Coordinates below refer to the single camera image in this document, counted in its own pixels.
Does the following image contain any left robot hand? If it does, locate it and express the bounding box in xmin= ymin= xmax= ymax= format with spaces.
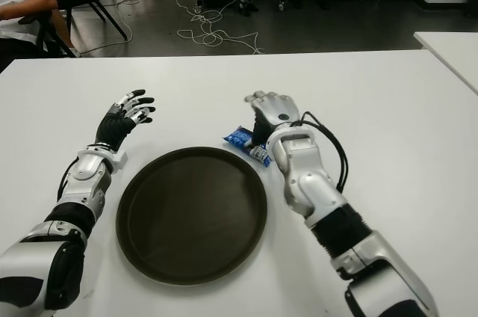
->
xmin=95 ymin=88 xmax=156 ymax=152

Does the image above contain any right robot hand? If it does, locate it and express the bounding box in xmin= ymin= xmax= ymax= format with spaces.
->
xmin=244 ymin=90 xmax=302 ymax=146

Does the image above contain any blue Oreo packet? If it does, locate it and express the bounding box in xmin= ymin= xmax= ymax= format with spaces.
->
xmin=223 ymin=125 xmax=275 ymax=167

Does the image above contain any round dark brown tray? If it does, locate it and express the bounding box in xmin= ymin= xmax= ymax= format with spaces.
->
xmin=116 ymin=147 xmax=269 ymax=286

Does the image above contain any white side table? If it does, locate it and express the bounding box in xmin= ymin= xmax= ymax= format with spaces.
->
xmin=413 ymin=31 xmax=478 ymax=96

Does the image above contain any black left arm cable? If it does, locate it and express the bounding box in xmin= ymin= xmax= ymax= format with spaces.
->
xmin=56 ymin=159 xmax=81 ymax=202

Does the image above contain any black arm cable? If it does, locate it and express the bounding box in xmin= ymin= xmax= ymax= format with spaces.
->
xmin=298 ymin=111 xmax=349 ymax=193
xmin=56 ymin=159 xmax=81 ymax=202

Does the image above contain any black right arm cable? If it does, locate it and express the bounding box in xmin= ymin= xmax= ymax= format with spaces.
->
xmin=298 ymin=111 xmax=349 ymax=193

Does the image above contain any white floor cable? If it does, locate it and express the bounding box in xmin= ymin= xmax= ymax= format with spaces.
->
xmin=175 ymin=0 xmax=264 ymax=55

